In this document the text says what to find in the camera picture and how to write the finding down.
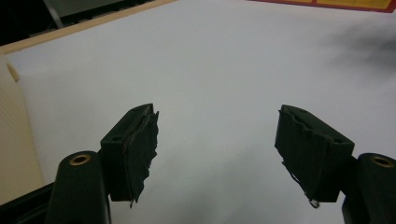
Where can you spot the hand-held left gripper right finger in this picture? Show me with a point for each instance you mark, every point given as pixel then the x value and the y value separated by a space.
pixel 314 155

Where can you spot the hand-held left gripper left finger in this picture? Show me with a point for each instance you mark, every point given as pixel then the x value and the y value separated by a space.
pixel 124 155

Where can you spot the cream ribbed plastic container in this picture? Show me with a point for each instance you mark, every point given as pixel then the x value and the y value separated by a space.
pixel 14 140

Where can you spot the red and yellow board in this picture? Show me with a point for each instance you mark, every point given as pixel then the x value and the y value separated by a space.
pixel 348 3

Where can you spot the grey metal stand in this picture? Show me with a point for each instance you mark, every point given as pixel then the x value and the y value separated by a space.
pixel 55 14

